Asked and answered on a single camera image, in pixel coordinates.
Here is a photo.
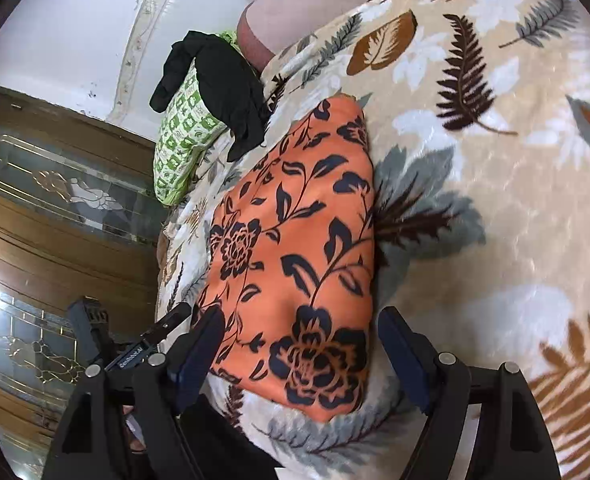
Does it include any dark cloth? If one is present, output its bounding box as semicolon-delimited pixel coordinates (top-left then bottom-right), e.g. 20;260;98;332
177;392;281;480

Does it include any orange floral cloth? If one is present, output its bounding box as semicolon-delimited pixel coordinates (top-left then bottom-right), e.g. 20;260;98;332
190;95;378;423

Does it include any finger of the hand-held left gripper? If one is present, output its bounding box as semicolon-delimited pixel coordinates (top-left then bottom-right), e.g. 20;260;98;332
145;302;192;346

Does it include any wooden door with glass panels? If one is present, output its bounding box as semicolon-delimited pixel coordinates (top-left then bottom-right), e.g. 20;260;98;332
0;80;176;480

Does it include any green patterned pillow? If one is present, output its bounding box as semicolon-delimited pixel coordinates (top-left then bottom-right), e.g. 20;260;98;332
152;30;241;206

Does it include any pale pink cushion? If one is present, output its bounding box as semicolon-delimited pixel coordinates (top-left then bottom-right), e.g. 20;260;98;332
237;0;411;73

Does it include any black garment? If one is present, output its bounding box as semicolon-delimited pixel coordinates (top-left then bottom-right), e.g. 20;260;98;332
149;30;271;163

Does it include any beige leaf-print blanket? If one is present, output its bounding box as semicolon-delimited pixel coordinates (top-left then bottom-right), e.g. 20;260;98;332
155;0;590;480

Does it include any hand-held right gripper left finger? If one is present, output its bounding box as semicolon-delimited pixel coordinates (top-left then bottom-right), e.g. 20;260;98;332
42;306;226;480

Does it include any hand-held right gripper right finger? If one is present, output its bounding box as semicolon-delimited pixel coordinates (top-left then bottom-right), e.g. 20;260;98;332
377;306;560;480

